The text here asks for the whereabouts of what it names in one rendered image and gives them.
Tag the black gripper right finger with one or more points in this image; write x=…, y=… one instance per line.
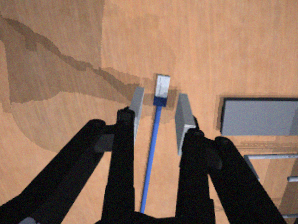
x=242, y=196

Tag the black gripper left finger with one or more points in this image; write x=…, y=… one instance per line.
x=51, y=194

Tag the black patch panel rack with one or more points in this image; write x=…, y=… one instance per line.
x=260, y=117

